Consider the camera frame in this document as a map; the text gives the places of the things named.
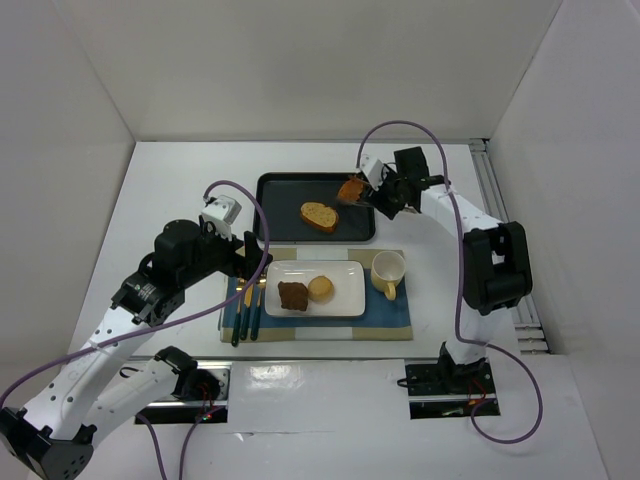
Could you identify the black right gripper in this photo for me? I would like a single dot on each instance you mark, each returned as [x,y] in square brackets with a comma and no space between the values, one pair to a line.
[379,195]

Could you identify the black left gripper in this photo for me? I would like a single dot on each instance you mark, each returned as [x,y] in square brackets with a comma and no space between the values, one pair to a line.
[250,252]

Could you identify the orange glazed bread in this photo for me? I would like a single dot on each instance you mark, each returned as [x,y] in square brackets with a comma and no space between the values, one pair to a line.
[350,192]

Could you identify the brown chocolate croissant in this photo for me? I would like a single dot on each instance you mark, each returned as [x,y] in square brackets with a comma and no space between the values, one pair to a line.
[293,296]

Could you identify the round muffin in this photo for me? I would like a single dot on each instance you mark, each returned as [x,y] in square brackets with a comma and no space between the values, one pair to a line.
[320,289]

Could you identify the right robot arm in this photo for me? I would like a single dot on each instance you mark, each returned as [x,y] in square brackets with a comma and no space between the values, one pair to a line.
[493,256]

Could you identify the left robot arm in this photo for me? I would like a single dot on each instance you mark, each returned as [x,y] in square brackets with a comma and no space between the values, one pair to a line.
[55,433]

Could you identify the sliced bread piece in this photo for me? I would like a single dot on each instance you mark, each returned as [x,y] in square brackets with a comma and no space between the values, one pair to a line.
[319,216]

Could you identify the black baking tray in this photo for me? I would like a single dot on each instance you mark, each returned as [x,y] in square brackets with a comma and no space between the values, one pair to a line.
[281,195]

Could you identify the yellow mug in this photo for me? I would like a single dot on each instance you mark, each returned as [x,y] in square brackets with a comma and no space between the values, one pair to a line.
[388,269]

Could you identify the white rectangular plate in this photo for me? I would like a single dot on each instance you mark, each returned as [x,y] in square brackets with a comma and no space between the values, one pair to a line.
[347,277]

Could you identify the gold spoon green handle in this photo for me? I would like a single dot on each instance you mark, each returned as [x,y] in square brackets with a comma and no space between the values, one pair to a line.
[256,317]

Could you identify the gold fork green handle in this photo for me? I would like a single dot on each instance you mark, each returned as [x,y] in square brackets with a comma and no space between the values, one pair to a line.
[235,338]

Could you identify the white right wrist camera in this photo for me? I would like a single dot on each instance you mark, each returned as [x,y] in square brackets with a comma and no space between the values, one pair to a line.
[371,171]

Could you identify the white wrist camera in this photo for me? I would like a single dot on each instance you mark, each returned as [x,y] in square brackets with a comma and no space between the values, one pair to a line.
[219,214]
[371,171]

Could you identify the gold knife green handle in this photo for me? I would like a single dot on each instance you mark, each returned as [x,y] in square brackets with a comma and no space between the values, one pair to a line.
[246,315]

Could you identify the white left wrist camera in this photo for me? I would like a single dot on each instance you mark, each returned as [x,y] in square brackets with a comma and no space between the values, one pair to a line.
[219,214]

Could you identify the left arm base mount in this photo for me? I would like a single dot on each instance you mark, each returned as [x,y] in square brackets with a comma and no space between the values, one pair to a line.
[205,398]

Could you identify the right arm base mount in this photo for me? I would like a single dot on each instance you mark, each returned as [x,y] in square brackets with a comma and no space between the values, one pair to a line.
[431,396]

